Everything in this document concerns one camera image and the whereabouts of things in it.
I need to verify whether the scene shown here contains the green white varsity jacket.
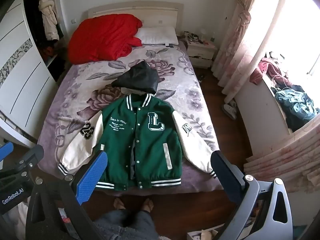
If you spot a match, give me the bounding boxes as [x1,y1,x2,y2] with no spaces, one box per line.
[57,60,221,192]

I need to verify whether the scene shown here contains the clothes pile on windowsill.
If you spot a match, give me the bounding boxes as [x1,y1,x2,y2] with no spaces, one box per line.
[249,51,319,132]

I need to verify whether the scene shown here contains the person's grey trouser legs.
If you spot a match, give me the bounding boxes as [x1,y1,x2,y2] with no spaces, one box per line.
[94,198,159,239]

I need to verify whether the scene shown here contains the white sliding wardrobe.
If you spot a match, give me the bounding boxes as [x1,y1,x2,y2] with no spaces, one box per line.
[1,0,57,147]

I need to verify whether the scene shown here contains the white slipper on floor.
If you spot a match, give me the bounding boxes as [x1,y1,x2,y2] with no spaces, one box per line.
[222,100,238,120]

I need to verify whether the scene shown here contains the floral purple bed blanket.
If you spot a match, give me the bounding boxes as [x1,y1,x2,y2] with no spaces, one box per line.
[39,44,220,196]

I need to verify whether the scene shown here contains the white bedside table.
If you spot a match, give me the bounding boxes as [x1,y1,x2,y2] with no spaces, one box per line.
[187,41,217,69]

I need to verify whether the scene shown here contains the pink floral curtain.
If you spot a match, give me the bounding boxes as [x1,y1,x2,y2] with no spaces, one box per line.
[212,0,255,103]

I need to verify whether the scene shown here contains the cream hanging coat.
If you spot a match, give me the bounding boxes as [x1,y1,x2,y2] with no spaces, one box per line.
[39,0,59,41]

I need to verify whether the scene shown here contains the white pillow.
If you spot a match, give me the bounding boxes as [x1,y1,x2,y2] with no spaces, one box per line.
[135,26,178,45]

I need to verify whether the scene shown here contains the white wooden headboard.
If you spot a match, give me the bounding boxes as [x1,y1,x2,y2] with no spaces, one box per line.
[88,1,184,35]

